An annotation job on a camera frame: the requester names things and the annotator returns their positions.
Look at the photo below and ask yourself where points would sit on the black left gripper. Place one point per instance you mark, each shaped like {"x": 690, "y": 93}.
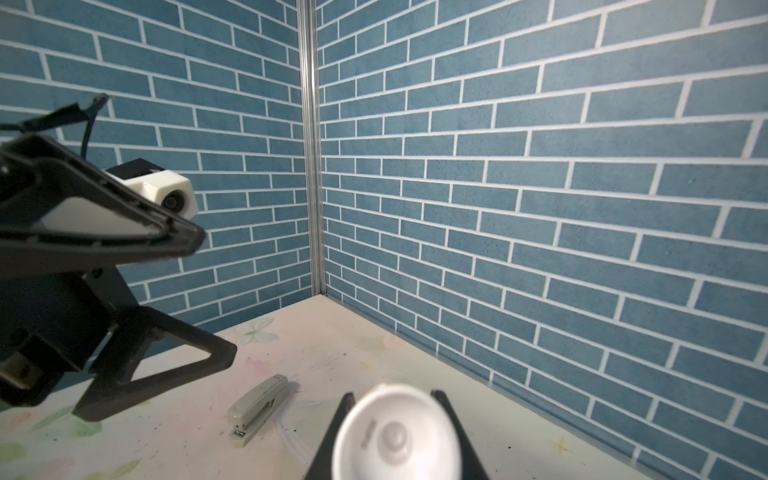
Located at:
{"x": 62, "y": 216}

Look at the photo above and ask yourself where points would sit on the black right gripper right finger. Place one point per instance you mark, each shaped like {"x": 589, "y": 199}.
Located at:
{"x": 471, "y": 466}

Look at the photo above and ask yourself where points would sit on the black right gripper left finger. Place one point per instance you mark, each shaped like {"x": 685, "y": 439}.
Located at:
{"x": 321, "y": 465}

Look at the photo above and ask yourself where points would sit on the white glue stick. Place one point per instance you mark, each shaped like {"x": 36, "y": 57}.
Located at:
{"x": 396, "y": 431}

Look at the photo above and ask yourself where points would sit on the grey stapler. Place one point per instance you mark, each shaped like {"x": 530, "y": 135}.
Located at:
{"x": 252, "y": 410}

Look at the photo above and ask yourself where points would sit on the metal corner post left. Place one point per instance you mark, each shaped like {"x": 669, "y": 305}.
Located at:
{"x": 309, "y": 76}

